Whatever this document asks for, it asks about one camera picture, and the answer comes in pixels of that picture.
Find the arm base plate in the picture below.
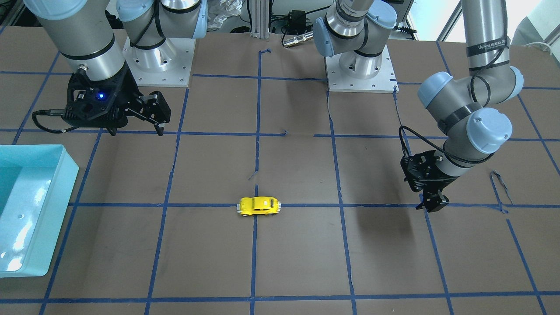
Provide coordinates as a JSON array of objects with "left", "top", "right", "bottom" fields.
[
  {"left": 122, "top": 38, "right": 196, "bottom": 88},
  {"left": 325, "top": 46, "right": 399, "bottom": 94}
]

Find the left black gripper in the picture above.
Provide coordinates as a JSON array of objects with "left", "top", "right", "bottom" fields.
[{"left": 416, "top": 164, "right": 458, "bottom": 213}]

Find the aluminium frame post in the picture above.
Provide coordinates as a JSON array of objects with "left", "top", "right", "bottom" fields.
[{"left": 247, "top": 0, "right": 272, "bottom": 41}]

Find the brown paper table mat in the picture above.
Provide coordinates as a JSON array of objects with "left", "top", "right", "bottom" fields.
[{"left": 0, "top": 27, "right": 560, "bottom": 315}]

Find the yellow beetle toy car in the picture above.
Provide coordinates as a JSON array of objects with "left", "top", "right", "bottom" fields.
[{"left": 237, "top": 196, "right": 281, "bottom": 217}]

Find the light blue plastic bin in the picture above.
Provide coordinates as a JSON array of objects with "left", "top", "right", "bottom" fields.
[{"left": 0, "top": 145, "right": 79, "bottom": 278}]

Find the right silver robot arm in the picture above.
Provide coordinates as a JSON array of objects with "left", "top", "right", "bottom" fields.
[{"left": 24, "top": 0, "right": 208, "bottom": 136}]

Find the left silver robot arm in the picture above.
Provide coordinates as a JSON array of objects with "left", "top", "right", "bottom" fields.
[{"left": 259, "top": 40, "right": 452, "bottom": 210}]

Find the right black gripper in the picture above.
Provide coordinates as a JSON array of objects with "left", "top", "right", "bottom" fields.
[{"left": 110, "top": 63, "right": 172, "bottom": 136}]

